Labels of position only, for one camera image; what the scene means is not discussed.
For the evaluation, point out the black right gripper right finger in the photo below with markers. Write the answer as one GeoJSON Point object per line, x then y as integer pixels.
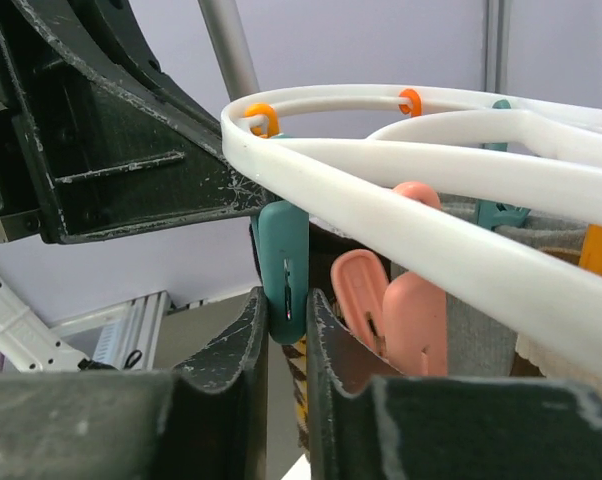
{"type": "Point", "coordinates": [366, 421]}

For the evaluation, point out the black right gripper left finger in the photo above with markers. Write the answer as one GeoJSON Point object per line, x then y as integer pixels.
{"type": "Point", "coordinates": [204, 419]}

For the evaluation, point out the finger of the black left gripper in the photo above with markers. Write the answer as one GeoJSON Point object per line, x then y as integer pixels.
{"type": "Point", "coordinates": [96, 141]}

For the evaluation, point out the brown argyle sock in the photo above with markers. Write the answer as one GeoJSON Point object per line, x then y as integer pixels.
{"type": "Point", "coordinates": [296, 358]}

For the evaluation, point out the teal peg being squeezed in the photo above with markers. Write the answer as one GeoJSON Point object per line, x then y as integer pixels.
{"type": "Point", "coordinates": [281, 234]}

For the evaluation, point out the white oval peg hanger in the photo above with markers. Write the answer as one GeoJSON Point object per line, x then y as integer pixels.
{"type": "Point", "coordinates": [347, 155]}

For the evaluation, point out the pink clothes peg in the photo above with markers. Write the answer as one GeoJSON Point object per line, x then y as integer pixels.
{"type": "Point", "coordinates": [402, 320]}

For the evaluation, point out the beige brown sock left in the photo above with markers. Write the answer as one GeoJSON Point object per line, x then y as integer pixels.
{"type": "Point", "coordinates": [561, 334]}

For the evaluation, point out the white drying rack stand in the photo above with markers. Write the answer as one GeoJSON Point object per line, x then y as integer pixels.
{"type": "Point", "coordinates": [225, 29]}

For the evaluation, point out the teal clothes peg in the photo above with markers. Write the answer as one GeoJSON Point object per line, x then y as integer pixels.
{"type": "Point", "coordinates": [491, 214]}

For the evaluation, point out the orange clothes peg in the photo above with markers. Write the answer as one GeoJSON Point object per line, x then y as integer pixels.
{"type": "Point", "coordinates": [411, 103]}

